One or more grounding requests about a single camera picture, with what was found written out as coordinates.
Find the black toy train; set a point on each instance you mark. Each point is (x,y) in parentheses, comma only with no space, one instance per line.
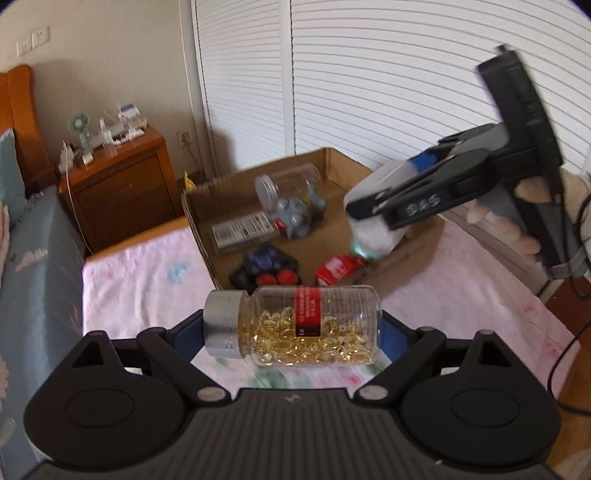
(263,263)

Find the white louvered closet door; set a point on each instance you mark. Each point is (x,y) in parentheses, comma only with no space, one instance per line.
(244,92)
(392,69)

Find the white charger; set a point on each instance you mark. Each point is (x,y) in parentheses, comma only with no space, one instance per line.
(67,159)

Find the grey cat figurine red hat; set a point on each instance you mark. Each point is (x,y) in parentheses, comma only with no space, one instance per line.
(295,217)

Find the wooden nightstand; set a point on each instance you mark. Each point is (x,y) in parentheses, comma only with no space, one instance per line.
(120,194)

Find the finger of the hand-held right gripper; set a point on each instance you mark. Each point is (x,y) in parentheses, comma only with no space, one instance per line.
(422,162)
(425,203)

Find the flat labelled packet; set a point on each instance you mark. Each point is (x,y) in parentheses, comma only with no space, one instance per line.
(240,230)

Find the yellow packet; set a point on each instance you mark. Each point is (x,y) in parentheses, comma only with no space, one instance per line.
(190,181)

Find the person's right hand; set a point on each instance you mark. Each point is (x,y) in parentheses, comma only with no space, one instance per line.
(521,240)

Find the small green desk fan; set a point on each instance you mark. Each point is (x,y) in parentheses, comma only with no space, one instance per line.
(78,123)

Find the white plastic jar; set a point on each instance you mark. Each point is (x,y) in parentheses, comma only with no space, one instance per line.
(369,230)

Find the pink floral bed sheet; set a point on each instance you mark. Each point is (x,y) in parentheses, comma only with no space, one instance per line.
(152,286)

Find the clear spray bottle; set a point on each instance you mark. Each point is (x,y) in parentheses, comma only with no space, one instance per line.
(105,131)

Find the clear plastic jar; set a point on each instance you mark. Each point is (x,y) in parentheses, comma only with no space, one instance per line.
(295,177)

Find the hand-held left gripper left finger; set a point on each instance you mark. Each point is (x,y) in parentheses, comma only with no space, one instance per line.
(189,332)

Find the white wall socket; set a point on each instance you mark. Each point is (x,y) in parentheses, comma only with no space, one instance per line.
(40,37)
(24,47)
(184,137)

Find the wooden headboard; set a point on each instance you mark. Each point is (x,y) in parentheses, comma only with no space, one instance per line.
(23,115)

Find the brown cardboard box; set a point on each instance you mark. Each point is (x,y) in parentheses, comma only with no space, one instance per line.
(203,230)

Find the large blue pillow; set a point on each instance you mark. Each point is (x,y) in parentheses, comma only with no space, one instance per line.
(9,175)

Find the capsule bottle silver cap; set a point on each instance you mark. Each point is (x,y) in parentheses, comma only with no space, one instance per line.
(323,341)

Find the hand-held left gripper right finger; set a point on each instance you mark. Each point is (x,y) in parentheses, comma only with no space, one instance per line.
(392,337)

